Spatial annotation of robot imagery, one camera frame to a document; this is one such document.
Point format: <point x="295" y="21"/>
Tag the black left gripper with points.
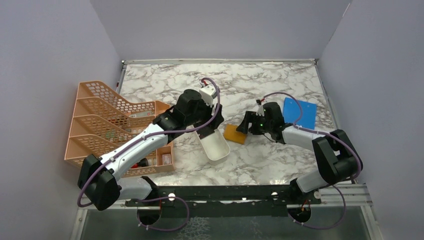
<point x="219" y="119"/>

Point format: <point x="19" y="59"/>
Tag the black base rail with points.
<point x="222" y="201"/>

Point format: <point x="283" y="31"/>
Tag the peach plastic file rack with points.
<point x="102" y="121"/>

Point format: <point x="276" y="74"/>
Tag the yellow leather card holder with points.
<point x="231" y="134"/>

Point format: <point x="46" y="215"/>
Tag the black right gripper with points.
<point x="250" y="116"/>

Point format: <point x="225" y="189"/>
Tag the white plastic card tray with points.
<point x="214" y="146"/>

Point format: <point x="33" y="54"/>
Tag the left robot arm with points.
<point x="100" y="179"/>

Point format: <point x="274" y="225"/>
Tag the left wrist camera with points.
<point x="208" y="94"/>

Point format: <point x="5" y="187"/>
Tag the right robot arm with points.
<point x="335" y="156"/>

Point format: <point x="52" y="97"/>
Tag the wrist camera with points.
<point x="260" y="112"/>
<point x="208" y="94"/>

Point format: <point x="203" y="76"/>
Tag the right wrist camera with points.
<point x="260" y="112"/>

